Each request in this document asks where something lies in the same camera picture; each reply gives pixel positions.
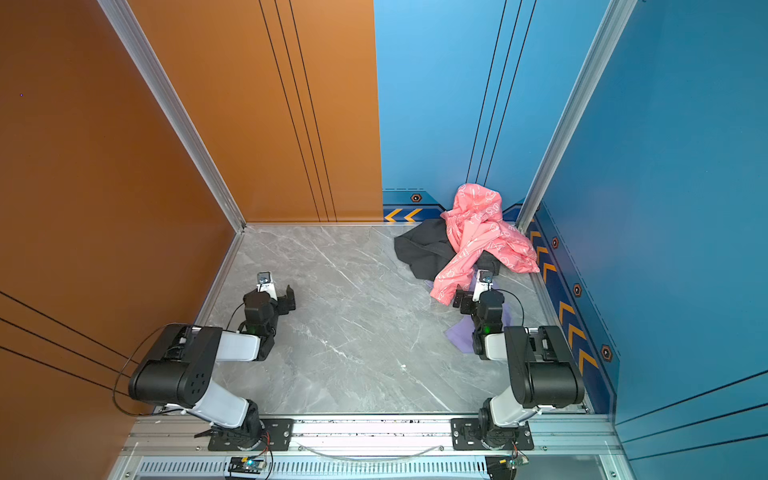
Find purple cloth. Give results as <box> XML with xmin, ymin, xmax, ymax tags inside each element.
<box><xmin>445</xmin><ymin>279</ymin><xmax>512</xmax><ymax>357</ymax></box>

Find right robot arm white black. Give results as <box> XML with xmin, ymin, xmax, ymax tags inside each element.
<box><xmin>451</xmin><ymin>289</ymin><xmax>586</xmax><ymax>451</ymax></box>

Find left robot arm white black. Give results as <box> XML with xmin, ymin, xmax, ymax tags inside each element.
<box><xmin>128</xmin><ymin>282</ymin><xmax>296</xmax><ymax>451</ymax></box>

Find pink patterned cloth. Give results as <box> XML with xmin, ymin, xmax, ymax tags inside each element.
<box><xmin>430</xmin><ymin>183</ymin><xmax>539</xmax><ymax>305</ymax></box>

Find black denim garment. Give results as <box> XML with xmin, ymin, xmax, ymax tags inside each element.
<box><xmin>394</xmin><ymin>218</ymin><xmax>502</xmax><ymax>290</ymax></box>

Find left green circuit board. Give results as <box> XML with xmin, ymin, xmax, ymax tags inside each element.
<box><xmin>226</xmin><ymin>456</ymin><xmax>269</xmax><ymax>479</ymax></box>

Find right small circuit board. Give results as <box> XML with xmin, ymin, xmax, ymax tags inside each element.
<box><xmin>503</xmin><ymin>451</ymin><xmax>530</xmax><ymax>470</ymax></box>

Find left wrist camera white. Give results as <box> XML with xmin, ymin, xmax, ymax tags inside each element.
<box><xmin>256</xmin><ymin>271</ymin><xmax>278</xmax><ymax>300</ymax></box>

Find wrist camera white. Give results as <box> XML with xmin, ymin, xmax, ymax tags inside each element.
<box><xmin>472</xmin><ymin>269</ymin><xmax>494</xmax><ymax>302</ymax></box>
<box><xmin>256</xmin><ymin>271</ymin><xmax>278</xmax><ymax>300</ymax></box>

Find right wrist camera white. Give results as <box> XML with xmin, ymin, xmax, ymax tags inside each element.
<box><xmin>472</xmin><ymin>269</ymin><xmax>494</xmax><ymax>302</ymax></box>

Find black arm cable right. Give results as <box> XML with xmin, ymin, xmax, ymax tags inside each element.
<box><xmin>495</xmin><ymin>288</ymin><xmax>526</xmax><ymax>329</ymax></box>

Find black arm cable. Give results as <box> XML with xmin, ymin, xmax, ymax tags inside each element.
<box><xmin>112</xmin><ymin>323</ymin><xmax>181</xmax><ymax>418</ymax></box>
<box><xmin>495</xmin><ymin>288</ymin><xmax>526</xmax><ymax>329</ymax></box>

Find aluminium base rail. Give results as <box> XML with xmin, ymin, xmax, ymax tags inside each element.
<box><xmin>109</xmin><ymin>414</ymin><xmax>634</xmax><ymax>479</ymax></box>

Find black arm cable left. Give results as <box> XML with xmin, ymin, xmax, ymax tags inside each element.
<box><xmin>112</xmin><ymin>323</ymin><xmax>181</xmax><ymax>418</ymax></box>

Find right aluminium corner post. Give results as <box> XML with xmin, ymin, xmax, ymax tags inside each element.
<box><xmin>516</xmin><ymin>0</ymin><xmax>638</xmax><ymax>233</ymax></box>

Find aluminium corner post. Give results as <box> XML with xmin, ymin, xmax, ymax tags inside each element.
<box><xmin>516</xmin><ymin>0</ymin><xmax>638</xmax><ymax>233</ymax></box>
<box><xmin>98</xmin><ymin>0</ymin><xmax>247</xmax><ymax>235</ymax></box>

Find left aluminium corner post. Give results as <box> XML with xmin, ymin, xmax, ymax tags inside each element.
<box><xmin>98</xmin><ymin>0</ymin><xmax>247</xmax><ymax>235</ymax></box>

